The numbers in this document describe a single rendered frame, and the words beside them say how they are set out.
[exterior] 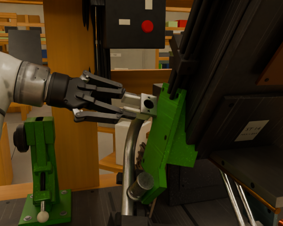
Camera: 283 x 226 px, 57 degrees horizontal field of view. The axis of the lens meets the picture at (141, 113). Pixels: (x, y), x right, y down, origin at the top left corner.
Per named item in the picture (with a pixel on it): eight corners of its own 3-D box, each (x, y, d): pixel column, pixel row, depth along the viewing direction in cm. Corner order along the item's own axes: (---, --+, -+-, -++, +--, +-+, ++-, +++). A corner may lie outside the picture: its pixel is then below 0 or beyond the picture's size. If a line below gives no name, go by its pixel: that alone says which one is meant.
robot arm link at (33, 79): (25, 51, 54) (55, 58, 56) (25, 78, 61) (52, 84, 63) (13, 86, 49) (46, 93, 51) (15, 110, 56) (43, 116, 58)
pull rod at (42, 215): (48, 224, 64) (46, 203, 63) (36, 226, 63) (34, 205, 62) (50, 211, 69) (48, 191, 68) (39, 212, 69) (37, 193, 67)
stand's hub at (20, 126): (26, 156, 67) (23, 128, 65) (13, 157, 66) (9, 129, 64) (30, 146, 74) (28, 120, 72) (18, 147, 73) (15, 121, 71)
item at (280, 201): (355, 200, 44) (358, 184, 43) (273, 215, 40) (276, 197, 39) (226, 132, 81) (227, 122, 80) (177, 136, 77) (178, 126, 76)
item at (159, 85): (258, 193, 83) (270, 88, 75) (167, 207, 76) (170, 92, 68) (226, 169, 100) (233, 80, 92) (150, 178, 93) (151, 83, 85)
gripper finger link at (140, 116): (123, 105, 60) (123, 108, 59) (152, 112, 62) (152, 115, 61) (120, 112, 62) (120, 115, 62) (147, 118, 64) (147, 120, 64)
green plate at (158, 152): (189, 191, 56) (218, 97, 53) (153, 187, 54) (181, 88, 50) (170, 168, 67) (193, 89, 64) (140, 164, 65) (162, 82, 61)
